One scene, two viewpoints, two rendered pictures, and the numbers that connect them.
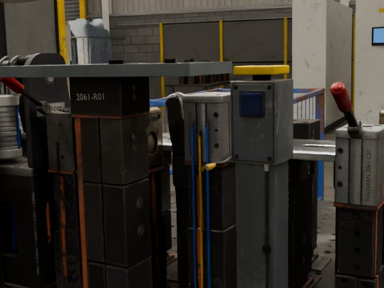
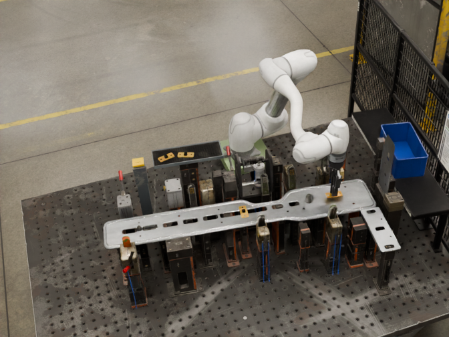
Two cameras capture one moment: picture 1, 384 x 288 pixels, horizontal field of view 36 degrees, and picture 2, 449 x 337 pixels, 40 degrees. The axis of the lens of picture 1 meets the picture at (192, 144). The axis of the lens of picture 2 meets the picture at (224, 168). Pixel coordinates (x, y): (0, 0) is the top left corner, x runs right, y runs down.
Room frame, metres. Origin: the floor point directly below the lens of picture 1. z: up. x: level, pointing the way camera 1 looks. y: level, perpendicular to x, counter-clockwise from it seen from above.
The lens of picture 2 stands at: (3.08, -1.22, 3.18)
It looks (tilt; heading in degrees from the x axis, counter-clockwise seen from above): 40 degrees down; 143
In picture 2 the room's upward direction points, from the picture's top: 4 degrees counter-clockwise
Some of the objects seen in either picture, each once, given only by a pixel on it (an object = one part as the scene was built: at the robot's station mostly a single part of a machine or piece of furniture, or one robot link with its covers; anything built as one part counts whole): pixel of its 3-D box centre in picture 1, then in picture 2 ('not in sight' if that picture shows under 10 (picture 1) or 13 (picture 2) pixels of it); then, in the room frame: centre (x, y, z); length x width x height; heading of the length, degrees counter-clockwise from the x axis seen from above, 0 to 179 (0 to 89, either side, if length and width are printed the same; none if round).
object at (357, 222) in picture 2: not in sight; (355, 242); (1.78, 0.55, 0.84); 0.11 x 0.10 x 0.28; 151
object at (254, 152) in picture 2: not in sight; (238, 148); (0.74, 0.65, 0.79); 0.22 x 0.18 x 0.06; 80
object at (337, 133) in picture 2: not in sight; (335, 136); (1.57, 0.57, 1.39); 0.13 x 0.11 x 0.16; 82
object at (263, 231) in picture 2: not in sight; (263, 252); (1.53, 0.14, 0.87); 0.12 x 0.09 x 0.35; 151
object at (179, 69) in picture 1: (108, 69); (187, 154); (0.95, 0.13, 1.16); 0.37 x 0.14 x 0.02; 61
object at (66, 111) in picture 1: (76, 203); (231, 202); (1.16, 0.23, 0.89); 0.13 x 0.11 x 0.38; 151
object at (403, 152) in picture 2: not in sight; (402, 150); (1.64, 1.04, 1.09); 0.30 x 0.17 x 0.13; 145
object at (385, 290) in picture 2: not in sight; (385, 267); (1.98, 0.53, 0.84); 0.11 x 0.06 x 0.29; 151
